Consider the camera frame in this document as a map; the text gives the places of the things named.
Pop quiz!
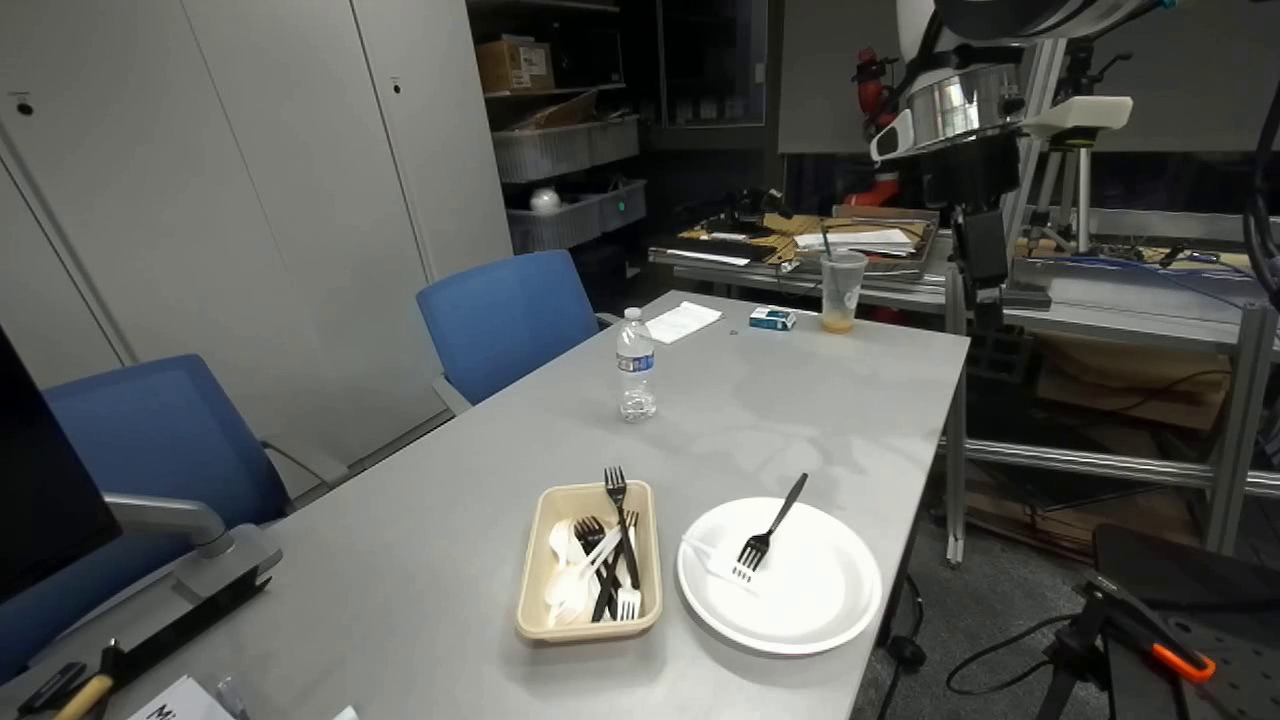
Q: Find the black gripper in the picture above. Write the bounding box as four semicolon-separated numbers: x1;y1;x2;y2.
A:
918;134;1031;217

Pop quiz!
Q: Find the black plastic fork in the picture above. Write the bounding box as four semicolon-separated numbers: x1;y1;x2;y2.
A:
598;466;649;598
732;470;810;579
589;536;633;628

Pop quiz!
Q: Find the white round paper plate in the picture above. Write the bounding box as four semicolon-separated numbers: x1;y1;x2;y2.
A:
671;494;886;662

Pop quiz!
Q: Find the tan rectangular tray bowl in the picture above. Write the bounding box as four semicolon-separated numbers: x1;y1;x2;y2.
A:
511;475;668;650

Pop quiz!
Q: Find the clear plastic drink cup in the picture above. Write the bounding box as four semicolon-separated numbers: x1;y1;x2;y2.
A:
815;223;872;335

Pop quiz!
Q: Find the cluttered metal workbench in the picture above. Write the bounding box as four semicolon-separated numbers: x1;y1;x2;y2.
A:
643;198;954;317

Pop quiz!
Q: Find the white paper napkin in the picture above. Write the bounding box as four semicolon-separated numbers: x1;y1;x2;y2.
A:
643;301;724;350

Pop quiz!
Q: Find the grey storage bin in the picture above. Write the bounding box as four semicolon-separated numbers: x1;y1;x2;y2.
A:
493;115;643;187
503;176;652;256

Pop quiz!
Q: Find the clear plastic water bottle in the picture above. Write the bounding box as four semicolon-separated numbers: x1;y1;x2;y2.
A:
611;305;662;427

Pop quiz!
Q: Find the brown cardboard box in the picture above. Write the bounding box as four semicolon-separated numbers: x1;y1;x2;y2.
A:
474;31;554;95

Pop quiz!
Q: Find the blue office chair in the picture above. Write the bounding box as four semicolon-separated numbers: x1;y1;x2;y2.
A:
0;352;297;684
411;247;602;413

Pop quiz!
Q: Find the orange and black clamp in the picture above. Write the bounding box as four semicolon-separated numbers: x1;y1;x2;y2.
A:
1148;636;1221;688

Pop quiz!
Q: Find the grey monitor stand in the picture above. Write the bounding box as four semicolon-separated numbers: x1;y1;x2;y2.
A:
98;494;288;606

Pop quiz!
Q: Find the black flat bar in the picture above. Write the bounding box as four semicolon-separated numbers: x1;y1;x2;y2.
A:
95;574;274;677

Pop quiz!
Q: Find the aluminium frame table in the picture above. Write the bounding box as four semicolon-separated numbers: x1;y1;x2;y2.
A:
948;203;1280;563

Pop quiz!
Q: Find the black floor cable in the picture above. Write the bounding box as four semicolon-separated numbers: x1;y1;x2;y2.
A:
872;567;1073;720

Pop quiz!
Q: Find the black camera tripod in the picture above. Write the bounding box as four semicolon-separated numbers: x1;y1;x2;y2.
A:
1034;574;1169;720

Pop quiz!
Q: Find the white wall cabinet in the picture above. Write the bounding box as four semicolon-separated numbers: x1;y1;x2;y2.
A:
0;0;514;472

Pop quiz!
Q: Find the wooden handled tool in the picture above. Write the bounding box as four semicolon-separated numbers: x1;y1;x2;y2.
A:
53;670;125;720

